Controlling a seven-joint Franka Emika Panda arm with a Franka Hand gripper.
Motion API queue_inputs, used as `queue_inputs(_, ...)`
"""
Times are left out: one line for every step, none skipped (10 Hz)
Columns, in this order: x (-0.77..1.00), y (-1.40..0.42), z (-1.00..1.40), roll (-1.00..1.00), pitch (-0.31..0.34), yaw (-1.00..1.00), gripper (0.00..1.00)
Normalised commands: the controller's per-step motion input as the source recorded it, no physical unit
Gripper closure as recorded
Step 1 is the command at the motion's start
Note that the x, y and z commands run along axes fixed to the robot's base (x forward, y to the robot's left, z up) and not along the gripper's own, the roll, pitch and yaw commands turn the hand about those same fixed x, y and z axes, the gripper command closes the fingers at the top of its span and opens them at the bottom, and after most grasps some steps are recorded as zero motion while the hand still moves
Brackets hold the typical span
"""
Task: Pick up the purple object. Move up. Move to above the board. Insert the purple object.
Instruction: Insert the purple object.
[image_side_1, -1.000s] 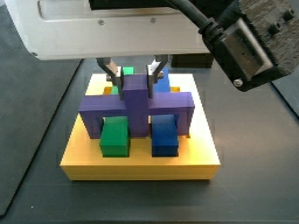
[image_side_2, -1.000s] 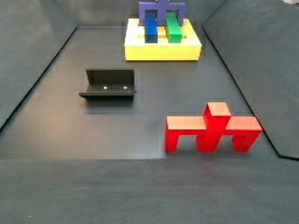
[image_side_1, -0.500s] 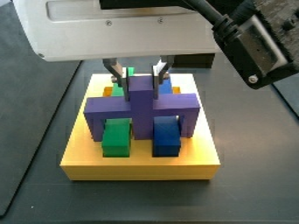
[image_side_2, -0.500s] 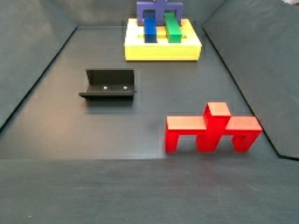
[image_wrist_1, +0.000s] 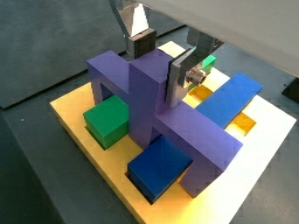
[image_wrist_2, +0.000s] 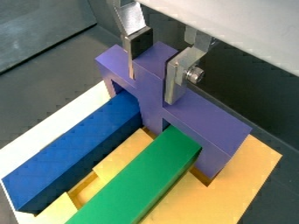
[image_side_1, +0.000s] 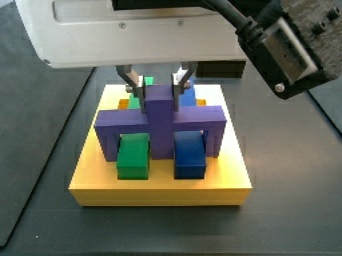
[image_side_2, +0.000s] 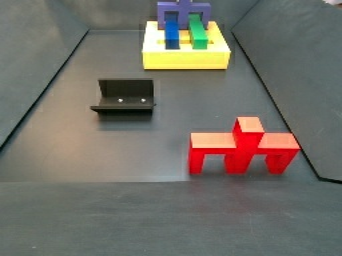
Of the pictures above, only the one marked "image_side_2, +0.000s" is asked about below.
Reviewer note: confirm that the yellow slotted board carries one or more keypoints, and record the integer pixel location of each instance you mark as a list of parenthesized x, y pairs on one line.
[(185, 58)]

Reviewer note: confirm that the green rectangular bar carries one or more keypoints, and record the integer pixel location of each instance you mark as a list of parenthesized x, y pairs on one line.
[(197, 30)]

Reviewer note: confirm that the red three-legged block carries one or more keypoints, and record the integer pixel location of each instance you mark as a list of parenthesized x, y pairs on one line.
[(248, 141)]

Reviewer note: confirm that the blue rectangular bar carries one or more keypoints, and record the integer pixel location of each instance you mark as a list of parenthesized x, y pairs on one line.
[(172, 31)]

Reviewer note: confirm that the black angle bracket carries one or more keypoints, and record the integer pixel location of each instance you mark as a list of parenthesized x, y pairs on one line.
[(126, 94)]

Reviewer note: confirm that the purple three-legged block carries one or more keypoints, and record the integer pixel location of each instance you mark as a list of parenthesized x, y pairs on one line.
[(184, 8)]

